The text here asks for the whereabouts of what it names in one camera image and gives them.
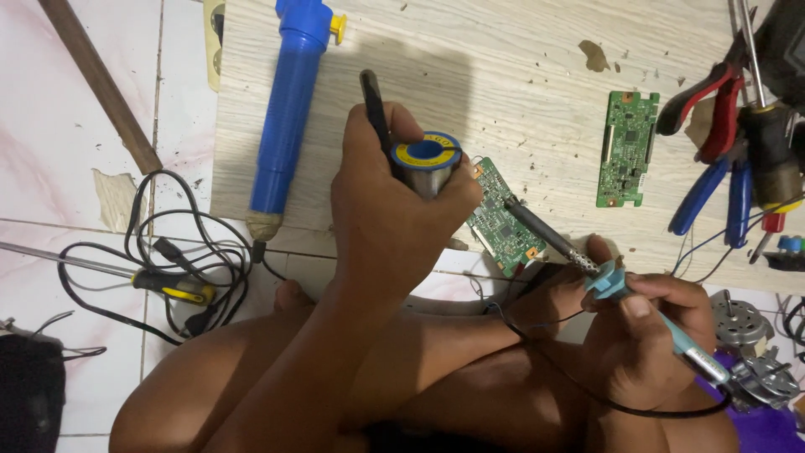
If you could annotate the cream power strip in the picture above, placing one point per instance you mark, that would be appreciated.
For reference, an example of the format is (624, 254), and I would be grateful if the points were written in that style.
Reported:
(214, 50)

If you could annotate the silver motor with bracket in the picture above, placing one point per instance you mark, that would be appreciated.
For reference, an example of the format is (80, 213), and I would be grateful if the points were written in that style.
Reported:
(764, 380)

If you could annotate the thick black yellow screwdriver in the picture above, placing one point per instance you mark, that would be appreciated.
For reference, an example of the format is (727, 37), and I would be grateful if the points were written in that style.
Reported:
(773, 157)

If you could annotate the person's right hand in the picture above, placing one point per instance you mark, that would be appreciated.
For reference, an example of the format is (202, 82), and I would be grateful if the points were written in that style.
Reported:
(641, 358)

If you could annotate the small red screwdriver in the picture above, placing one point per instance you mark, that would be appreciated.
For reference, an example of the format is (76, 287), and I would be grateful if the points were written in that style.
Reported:
(772, 225)

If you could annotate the brown wooden stick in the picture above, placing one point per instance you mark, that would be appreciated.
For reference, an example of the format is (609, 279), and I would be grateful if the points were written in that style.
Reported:
(100, 82)

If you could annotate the black tweezers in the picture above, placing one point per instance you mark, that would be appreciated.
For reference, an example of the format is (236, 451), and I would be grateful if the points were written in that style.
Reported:
(375, 107)

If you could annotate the light blue soldering iron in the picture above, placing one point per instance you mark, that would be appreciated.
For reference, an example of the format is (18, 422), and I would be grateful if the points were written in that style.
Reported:
(607, 281)

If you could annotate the black part with blue knob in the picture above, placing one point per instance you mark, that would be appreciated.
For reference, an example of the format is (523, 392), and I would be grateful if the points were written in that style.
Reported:
(789, 251)

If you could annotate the round silver electric motor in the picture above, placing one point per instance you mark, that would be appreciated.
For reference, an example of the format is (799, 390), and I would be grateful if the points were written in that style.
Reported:
(739, 324)

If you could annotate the green circuit board orange corners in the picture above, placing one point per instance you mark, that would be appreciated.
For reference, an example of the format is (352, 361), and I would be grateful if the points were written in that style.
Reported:
(503, 226)

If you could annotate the purple cloth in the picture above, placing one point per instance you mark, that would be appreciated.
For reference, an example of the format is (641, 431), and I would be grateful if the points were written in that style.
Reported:
(767, 434)

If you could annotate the torn paper scrap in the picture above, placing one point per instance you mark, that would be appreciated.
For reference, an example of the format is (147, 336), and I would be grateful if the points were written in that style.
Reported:
(116, 198)

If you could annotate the long green circuit board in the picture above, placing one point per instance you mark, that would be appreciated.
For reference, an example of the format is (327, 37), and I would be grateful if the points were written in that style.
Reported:
(626, 151)

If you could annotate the person's left hand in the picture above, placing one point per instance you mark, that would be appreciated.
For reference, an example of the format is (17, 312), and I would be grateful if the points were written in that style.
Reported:
(377, 214)

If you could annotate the blue desoldering pump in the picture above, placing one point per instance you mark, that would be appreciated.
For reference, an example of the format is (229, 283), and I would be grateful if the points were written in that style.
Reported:
(286, 119)

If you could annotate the person's bare legs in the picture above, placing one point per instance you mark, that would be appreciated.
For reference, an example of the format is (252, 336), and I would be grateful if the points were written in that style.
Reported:
(453, 377)

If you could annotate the long yellow black screwdriver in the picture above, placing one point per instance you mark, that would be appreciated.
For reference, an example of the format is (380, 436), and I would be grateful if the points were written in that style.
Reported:
(176, 286)

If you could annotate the black bag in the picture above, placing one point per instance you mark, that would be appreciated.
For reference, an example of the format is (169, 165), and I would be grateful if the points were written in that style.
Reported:
(28, 396)

